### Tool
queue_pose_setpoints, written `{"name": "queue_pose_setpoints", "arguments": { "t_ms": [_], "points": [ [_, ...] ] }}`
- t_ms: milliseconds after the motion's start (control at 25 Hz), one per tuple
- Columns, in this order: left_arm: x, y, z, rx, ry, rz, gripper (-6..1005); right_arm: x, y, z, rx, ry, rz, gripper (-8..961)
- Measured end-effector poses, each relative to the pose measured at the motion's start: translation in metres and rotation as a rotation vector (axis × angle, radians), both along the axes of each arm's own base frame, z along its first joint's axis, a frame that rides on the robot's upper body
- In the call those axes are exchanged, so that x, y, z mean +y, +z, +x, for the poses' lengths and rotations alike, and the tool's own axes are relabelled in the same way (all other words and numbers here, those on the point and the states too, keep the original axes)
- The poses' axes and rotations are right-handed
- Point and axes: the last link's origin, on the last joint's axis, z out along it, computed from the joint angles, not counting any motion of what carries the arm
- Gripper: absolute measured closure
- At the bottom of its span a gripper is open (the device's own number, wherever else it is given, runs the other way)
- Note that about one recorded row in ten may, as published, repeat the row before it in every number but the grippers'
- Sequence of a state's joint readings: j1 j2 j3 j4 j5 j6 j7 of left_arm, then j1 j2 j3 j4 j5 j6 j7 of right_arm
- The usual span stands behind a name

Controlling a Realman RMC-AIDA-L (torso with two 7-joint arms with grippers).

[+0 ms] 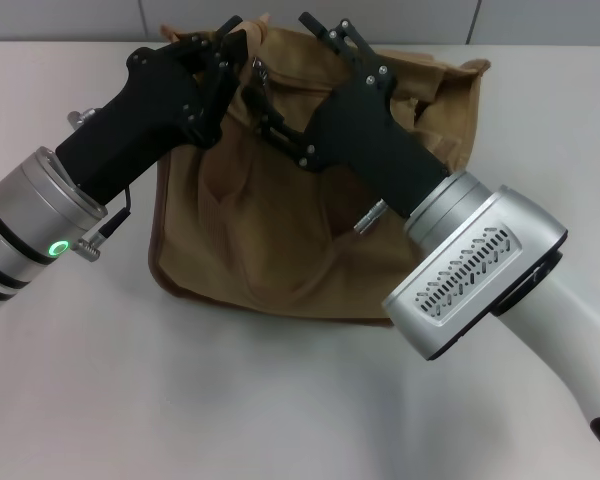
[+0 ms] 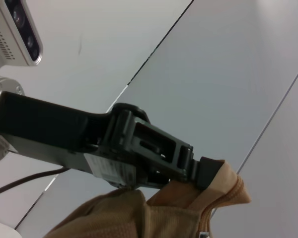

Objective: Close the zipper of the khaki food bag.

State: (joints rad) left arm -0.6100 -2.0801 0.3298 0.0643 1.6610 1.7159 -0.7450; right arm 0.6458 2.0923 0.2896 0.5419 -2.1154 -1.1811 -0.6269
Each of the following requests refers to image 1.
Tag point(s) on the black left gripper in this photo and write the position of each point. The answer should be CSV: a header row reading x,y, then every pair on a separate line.
x,y
130,130

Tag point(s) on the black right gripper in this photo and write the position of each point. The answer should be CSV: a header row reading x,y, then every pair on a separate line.
x,y
370,140

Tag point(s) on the silver metal zipper pull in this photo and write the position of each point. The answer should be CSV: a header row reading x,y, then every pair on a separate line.
x,y
261,72

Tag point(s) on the khaki canvas food bag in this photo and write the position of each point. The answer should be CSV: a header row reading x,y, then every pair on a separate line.
x,y
290,250

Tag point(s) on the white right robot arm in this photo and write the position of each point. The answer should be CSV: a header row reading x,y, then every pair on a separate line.
x,y
555,340

